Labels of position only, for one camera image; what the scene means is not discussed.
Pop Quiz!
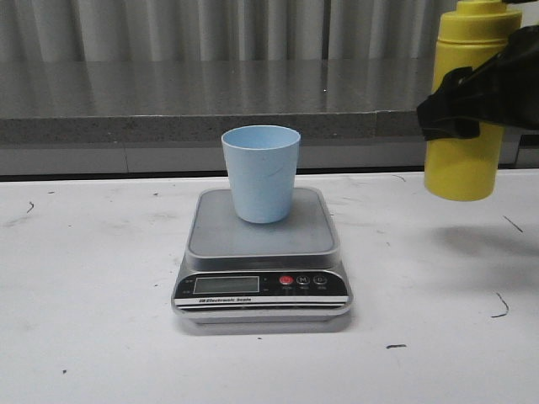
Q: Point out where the yellow squeeze bottle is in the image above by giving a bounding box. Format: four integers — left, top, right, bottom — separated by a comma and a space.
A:
424, 1, 521, 201

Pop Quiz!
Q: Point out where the white pleated curtain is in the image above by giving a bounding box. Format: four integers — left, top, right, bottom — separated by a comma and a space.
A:
1, 1, 456, 62

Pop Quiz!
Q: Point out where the light blue plastic cup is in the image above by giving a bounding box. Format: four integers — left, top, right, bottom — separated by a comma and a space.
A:
221, 125, 301, 224

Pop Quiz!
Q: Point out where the silver electronic kitchen scale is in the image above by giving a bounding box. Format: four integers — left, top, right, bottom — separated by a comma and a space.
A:
171, 187, 353, 334

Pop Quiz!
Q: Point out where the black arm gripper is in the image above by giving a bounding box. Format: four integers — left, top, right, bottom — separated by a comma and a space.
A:
416, 25, 538, 141

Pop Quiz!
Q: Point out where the grey speckled stone counter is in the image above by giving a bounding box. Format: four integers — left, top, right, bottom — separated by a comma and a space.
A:
1, 58, 433, 146

